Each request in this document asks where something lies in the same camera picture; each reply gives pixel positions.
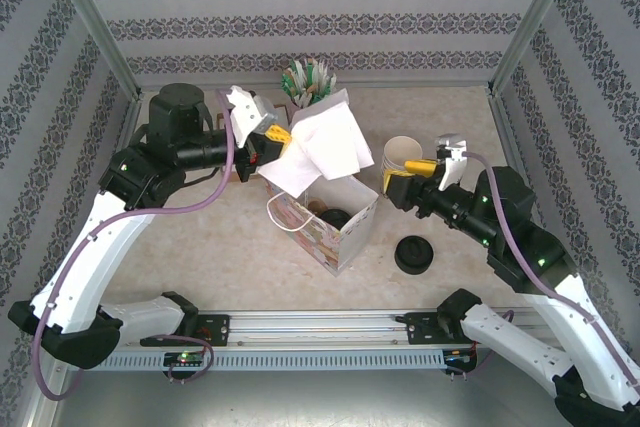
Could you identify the aluminium mounting rail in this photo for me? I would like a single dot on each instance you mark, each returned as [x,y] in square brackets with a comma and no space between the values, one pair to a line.
[320,329]

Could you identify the white paper stick packet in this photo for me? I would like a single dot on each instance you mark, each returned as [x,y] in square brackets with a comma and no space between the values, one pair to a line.
[298,71]

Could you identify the stack of paper cups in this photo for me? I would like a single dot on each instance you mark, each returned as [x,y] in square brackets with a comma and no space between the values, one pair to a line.
[402,152]

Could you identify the black plastic cup lid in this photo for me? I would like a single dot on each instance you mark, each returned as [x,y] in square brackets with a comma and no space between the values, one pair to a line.
[336,219]

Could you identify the brown pulp cup carrier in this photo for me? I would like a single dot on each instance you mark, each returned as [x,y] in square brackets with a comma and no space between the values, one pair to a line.
[315,207]

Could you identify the grey metal sheet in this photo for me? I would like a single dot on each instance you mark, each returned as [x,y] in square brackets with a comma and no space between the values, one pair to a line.
[320,402]

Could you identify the black lid stack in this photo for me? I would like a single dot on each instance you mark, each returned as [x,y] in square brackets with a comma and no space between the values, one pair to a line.
[412,257]

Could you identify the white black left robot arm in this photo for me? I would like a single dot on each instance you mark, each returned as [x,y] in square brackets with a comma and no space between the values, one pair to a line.
[100,257]

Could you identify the aluminium side rail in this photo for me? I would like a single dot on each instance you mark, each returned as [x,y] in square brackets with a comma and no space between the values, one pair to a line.
[129,122]
[505,127]

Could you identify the white patterned paper gift bag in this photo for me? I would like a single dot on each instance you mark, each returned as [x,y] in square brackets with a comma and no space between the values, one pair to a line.
[350,232]

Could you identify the small green circuit board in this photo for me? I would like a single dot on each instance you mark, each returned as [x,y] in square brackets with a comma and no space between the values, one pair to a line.
[185,358]
[457,356]

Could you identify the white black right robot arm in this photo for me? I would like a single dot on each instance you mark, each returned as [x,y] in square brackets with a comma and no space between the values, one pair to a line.
[510,342]

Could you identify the white paper napkin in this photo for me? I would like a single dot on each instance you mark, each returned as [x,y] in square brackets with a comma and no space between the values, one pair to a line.
[330,142]

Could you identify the aluminium frame post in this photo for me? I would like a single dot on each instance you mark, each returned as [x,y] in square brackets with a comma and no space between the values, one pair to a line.
[93,17]
[534,17]

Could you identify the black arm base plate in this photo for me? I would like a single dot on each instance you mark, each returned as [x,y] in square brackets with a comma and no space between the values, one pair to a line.
[422,327]
[215,329]

